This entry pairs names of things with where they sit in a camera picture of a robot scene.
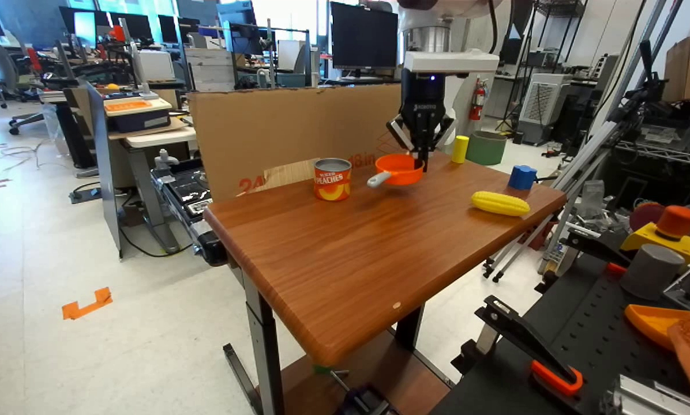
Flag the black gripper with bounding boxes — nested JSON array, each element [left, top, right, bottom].
[[386, 71, 456, 173]]

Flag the orange pot grey handle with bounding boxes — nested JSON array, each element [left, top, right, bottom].
[[364, 151, 427, 192]]

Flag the yellow cylinder block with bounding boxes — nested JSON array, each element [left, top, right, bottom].
[[449, 134, 470, 169]]

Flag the red fire extinguisher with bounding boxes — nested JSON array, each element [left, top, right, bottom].
[[466, 77, 488, 124]]

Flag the green bin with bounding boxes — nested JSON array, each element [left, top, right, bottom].
[[466, 129, 507, 169]]

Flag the orange labelled tin can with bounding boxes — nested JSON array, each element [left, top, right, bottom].
[[312, 157, 354, 205]]

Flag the yellow toy corn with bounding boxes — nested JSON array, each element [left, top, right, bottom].
[[467, 189, 533, 222]]

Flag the blue cube block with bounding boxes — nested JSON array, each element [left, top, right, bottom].
[[507, 164, 540, 194]]

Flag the black computer monitor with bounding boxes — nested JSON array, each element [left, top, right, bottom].
[[327, 0, 398, 79]]

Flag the brown cardboard panel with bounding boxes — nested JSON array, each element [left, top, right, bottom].
[[188, 81, 404, 205]]

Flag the grey metal tripod legs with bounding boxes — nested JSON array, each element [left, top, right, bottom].
[[479, 122, 619, 283]]

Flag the white storage box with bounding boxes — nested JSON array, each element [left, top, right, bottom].
[[185, 47, 237, 94]]

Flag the dark red ball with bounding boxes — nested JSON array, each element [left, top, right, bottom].
[[630, 200, 667, 233]]

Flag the grey cylinder block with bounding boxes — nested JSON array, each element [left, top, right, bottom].
[[619, 242, 688, 303]]

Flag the orange cylinder block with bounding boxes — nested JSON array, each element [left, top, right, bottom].
[[654, 203, 690, 241]]

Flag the grey office desk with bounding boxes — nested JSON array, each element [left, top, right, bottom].
[[87, 83, 200, 260]]

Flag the black box orange lid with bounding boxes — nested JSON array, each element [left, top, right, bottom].
[[102, 94, 173, 134]]

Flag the black clamp orange handle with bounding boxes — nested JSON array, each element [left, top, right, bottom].
[[473, 295, 586, 402]]

